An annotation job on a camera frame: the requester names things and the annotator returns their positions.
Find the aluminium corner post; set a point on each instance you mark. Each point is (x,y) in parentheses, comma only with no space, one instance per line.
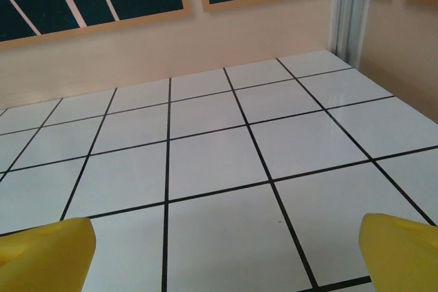
(349,15)

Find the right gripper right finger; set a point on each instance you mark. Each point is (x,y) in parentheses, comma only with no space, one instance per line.
(403,258)

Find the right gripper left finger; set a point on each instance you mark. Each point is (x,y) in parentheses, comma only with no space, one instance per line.
(44,258)

